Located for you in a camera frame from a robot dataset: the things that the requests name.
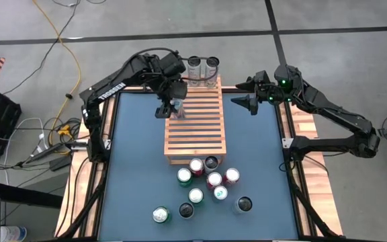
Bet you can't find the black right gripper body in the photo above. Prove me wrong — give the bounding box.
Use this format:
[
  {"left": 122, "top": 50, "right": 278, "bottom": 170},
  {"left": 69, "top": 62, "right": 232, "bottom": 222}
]
[{"left": 255, "top": 69, "right": 284, "bottom": 106}]

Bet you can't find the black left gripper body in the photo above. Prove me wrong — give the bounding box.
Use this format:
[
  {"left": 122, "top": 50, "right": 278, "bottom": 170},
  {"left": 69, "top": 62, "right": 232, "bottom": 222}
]
[{"left": 161, "top": 79, "right": 189, "bottom": 102}]

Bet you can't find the blue silver Red Bull can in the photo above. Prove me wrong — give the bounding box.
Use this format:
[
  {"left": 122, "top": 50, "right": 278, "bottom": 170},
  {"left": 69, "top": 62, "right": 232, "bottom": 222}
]
[
  {"left": 172, "top": 99, "right": 187, "bottom": 121},
  {"left": 212, "top": 185, "right": 229, "bottom": 202}
]

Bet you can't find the white Celsius can black lid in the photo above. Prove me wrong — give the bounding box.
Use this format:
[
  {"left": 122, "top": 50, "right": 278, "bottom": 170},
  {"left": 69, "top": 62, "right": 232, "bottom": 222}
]
[
  {"left": 232, "top": 196, "right": 253, "bottom": 215},
  {"left": 204, "top": 155, "right": 220, "bottom": 175},
  {"left": 186, "top": 55, "right": 202, "bottom": 87}
]

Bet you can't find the wooden slatted shelf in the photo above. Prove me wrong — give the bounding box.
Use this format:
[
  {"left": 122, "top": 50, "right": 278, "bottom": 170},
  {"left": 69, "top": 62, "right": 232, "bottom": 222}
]
[{"left": 163, "top": 75, "right": 228, "bottom": 165}]

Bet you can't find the blue table mat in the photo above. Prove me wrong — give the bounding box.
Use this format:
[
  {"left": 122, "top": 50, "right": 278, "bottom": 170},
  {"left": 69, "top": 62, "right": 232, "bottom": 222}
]
[{"left": 97, "top": 91, "right": 300, "bottom": 241}]

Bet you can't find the red Coca-Cola can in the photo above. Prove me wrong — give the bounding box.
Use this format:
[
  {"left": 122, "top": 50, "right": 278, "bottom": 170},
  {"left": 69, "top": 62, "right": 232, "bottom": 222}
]
[
  {"left": 189, "top": 157, "right": 205, "bottom": 178},
  {"left": 206, "top": 171, "right": 224, "bottom": 192},
  {"left": 222, "top": 167, "right": 241, "bottom": 188}
]

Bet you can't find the green Sprite can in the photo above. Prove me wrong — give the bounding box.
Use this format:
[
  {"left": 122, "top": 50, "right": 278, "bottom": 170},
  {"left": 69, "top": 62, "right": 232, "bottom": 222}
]
[
  {"left": 152, "top": 206, "right": 173, "bottom": 225},
  {"left": 187, "top": 187, "right": 205, "bottom": 206},
  {"left": 176, "top": 167, "right": 193, "bottom": 188}
]

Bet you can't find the white Celsius can blue palm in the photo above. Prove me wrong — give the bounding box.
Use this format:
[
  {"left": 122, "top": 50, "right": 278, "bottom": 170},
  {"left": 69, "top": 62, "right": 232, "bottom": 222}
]
[{"left": 178, "top": 202, "right": 196, "bottom": 220}]

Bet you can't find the black power strip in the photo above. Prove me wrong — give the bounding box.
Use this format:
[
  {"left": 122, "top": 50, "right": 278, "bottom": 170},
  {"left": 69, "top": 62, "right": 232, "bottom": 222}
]
[{"left": 20, "top": 143, "right": 65, "bottom": 165}]

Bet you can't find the white plastic bottle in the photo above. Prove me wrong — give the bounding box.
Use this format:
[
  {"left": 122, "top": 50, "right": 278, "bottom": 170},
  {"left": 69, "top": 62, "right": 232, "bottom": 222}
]
[{"left": 0, "top": 225, "right": 28, "bottom": 242}]

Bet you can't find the yellow cable plug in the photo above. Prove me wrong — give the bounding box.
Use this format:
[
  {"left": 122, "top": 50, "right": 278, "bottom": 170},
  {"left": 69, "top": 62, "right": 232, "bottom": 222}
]
[{"left": 57, "top": 123, "right": 73, "bottom": 137}]

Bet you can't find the black floor cable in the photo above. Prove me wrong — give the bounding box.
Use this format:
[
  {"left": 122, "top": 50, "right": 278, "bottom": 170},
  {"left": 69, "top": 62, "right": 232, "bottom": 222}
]
[{"left": 1, "top": 0, "right": 82, "bottom": 97}]

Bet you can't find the yellow floor cable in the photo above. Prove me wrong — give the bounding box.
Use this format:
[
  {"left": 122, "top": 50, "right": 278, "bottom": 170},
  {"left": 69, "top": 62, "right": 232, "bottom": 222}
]
[{"left": 32, "top": 0, "right": 82, "bottom": 149}]

